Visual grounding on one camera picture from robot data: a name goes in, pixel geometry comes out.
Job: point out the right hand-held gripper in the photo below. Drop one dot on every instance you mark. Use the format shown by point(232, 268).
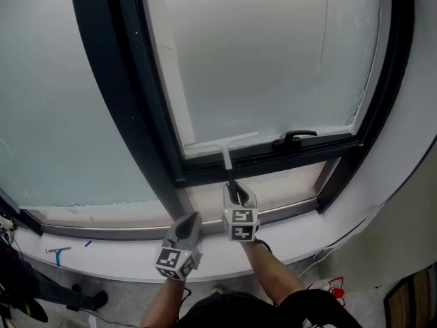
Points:
point(242, 224)

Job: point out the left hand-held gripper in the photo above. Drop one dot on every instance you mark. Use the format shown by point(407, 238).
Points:
point(172, 260)

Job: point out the frosted window glass pane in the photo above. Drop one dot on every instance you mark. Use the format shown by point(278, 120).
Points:
point(256, 63)

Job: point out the person's right forearm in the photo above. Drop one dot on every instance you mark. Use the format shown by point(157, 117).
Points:
point(273, 275)

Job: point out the person's left forearm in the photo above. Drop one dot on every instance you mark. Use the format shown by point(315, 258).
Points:
point(164, 302)

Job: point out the small blue squeegee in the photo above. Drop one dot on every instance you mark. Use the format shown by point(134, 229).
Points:
point(58, 255)

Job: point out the clear window pane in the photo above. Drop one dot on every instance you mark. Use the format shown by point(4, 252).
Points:
point(273, 186)
point(102, 215)

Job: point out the person's white shoe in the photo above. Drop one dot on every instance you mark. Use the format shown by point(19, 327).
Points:
point(218, 289)

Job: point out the white window sill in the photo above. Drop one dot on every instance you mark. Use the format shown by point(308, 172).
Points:
point(119, 258)

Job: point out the person's black shirt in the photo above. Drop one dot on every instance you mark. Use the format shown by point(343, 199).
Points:
point(266, 311)

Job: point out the wide frosted window pane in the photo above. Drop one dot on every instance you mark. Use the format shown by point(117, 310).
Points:
point(51, 115)

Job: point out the wooden cabinet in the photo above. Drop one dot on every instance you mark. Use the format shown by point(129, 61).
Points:
point(413, 299)

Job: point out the black window frame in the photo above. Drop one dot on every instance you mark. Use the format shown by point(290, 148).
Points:
point(119, 97)

